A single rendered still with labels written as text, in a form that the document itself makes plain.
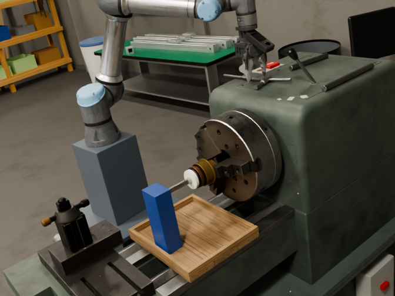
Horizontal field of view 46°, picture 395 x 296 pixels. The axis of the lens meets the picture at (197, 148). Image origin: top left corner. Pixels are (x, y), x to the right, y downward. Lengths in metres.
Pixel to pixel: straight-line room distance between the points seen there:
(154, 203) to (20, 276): 0.50
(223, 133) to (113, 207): 0.66
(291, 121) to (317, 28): 3.38
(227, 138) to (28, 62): 6.98
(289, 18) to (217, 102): 3.31
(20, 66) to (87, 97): 6.44
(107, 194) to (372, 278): 1.15
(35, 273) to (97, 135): 0.62
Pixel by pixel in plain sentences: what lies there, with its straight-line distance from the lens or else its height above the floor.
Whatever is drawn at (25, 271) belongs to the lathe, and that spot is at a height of 0.93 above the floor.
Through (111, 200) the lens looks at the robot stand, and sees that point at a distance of 1.98.
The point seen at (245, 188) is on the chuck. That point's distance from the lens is 1.61.
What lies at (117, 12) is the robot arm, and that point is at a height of 1.61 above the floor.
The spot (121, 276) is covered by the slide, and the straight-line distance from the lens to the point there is 1.43.
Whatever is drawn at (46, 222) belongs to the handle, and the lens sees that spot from 1.43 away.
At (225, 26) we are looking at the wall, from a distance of 5.65.
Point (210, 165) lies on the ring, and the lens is 1.56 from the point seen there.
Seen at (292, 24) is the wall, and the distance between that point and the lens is 5.04.
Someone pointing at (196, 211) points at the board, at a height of 0.88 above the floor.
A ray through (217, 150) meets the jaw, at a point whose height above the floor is 1.13.
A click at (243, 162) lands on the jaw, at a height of 1.12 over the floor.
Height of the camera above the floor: 1.81
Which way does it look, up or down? 24 degrees down
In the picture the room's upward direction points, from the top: 11 degrees counter-clockwise
